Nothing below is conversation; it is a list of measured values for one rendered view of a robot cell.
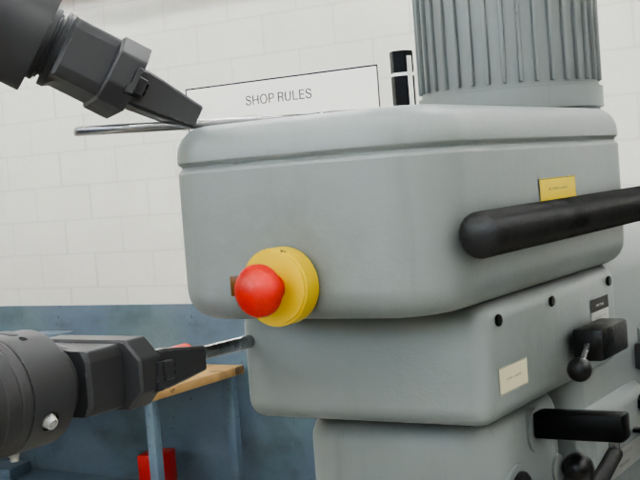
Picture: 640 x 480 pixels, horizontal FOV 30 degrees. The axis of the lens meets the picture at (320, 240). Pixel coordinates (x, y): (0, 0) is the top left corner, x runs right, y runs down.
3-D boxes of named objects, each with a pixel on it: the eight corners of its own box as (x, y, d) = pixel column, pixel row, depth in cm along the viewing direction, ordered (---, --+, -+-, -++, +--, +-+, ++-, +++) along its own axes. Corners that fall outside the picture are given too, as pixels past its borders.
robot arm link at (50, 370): (159, 312, 93) (49, 335, 83) (169, 434, 93) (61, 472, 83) (42, 312, 100) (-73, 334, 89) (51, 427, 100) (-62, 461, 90)
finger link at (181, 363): (200, 376, 99) (151, 390, 94) (197, 338, 99) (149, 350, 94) (215, 377, 98) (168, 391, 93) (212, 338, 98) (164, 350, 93)
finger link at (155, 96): (189, 135, 100) (121, 101, 98) (204, 101, 100) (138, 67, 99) (192, 133, 99) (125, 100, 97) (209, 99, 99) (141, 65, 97)
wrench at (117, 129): (77, 134, 96) (76, 124, 96) (72, 137, 100) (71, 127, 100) (361, 117, 104) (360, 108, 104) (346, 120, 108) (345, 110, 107)
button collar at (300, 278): (309, 327, 89) (303, 247, 89) (243, 327, 92) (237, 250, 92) (323, 323, 91) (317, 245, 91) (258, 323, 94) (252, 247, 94)
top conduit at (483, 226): (502, 258, 86) (499, 210, 86) (450, 260, 88) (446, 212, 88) (672, 216, 124) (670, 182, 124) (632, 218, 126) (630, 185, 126)
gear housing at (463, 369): (495, 430, 95) (486, 306, 94) (244, 418, 107) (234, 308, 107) (625, 359, 123) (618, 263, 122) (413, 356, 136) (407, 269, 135)
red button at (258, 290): (274, 319, 87) (270, 265, 87) (230, 319, 89) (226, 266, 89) (299, 313, 90) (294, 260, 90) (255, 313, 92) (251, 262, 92)
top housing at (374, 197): (443, 323, 86) (427, 99, 85) (158, 323, 99) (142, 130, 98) (637, 258, 125) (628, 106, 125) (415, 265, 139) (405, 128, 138)
